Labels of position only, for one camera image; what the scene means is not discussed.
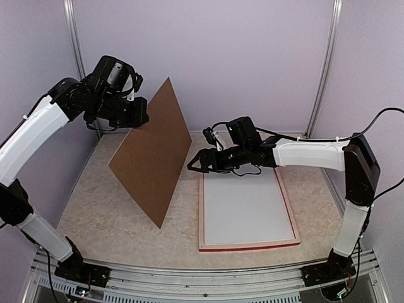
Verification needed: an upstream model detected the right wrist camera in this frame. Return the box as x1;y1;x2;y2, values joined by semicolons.
202;127;225;151

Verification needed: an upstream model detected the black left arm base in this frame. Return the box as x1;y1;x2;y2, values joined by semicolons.
54;247;111;288

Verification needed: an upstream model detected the right aluminium corner post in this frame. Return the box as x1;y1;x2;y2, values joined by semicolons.
305;0;343;138

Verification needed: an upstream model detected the aluminium front rail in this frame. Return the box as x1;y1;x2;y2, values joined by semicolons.
20;250;391;302

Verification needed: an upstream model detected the aluminium corner post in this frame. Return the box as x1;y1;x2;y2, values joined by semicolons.
305;0;343;138
63;0;86;78

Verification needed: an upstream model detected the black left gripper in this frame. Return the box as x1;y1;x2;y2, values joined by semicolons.
88;90;148;128

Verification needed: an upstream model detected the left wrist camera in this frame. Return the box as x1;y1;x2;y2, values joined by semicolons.
126;72;143;102

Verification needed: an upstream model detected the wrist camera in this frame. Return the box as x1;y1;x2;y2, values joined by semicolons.
126;72;143;102
202;127;225;151

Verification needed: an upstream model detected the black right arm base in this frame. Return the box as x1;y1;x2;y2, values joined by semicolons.
301;249;357;287

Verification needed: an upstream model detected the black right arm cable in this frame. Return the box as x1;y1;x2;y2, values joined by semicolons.
208;107;404;203

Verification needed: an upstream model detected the left aluminium corner post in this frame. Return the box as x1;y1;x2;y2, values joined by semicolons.
63;0;86;78

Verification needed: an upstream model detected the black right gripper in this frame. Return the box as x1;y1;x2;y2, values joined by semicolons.
187;142;250;173

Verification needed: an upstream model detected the brown cardboard backing board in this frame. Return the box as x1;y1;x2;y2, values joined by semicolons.
109;79;192;228

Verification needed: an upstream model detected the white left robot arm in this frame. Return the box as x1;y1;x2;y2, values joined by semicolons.
1;74;149;281

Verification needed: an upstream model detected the wooden picture frame red edge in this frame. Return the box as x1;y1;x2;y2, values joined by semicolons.
198;170;301;253

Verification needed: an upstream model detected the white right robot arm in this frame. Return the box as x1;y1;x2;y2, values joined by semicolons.
187;134;380;280

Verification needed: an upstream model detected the red and black photo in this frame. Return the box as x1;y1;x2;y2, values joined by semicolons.
203;172;296;244

